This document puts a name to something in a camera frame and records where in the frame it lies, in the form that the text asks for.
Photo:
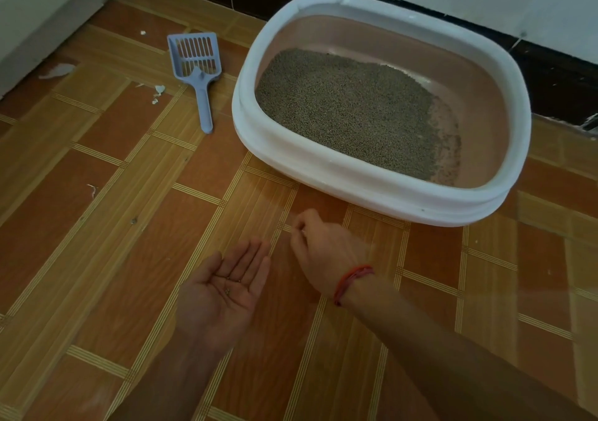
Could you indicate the person's right hand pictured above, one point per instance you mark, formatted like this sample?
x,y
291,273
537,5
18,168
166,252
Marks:
x,y
327,252

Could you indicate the person's left hand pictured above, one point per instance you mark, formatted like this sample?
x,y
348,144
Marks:
x,y
224,304

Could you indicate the person's left little finger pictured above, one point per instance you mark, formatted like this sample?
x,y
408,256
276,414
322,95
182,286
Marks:
x,y
262,273

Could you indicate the person's right thumb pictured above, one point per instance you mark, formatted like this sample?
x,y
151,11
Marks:
x,y
297,243

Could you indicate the person's left thumb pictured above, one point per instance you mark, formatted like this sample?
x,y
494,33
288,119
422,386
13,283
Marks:
x,y
209,267

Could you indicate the person's left middle finger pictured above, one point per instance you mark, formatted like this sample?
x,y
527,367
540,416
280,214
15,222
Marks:
x,y
250,257

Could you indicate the person's left forearm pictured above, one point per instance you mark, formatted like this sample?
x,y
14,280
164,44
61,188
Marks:
x,y
173,378

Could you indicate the person's right forearm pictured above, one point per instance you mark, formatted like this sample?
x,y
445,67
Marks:
x,y
444,355

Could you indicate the white and pink litter box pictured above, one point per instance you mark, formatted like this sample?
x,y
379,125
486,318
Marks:
x,y
336,173

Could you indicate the thin white paper scrap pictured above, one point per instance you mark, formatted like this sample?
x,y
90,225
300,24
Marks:
x,y
93,190

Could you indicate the grey-brown cat litter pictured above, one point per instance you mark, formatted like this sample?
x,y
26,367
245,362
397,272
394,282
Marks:
x,y
345,107

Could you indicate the small white paper scrap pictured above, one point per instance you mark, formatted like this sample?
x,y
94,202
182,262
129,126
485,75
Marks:
x,y
159,91

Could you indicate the blue plastic litter scoop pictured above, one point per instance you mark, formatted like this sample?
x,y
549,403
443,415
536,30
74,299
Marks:
x,y
194,56

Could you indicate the large white paper scrap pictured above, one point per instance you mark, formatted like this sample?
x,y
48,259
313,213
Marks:
x,y
57,71

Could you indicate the white cabinet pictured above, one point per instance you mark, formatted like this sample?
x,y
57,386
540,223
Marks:
x,y
42,9

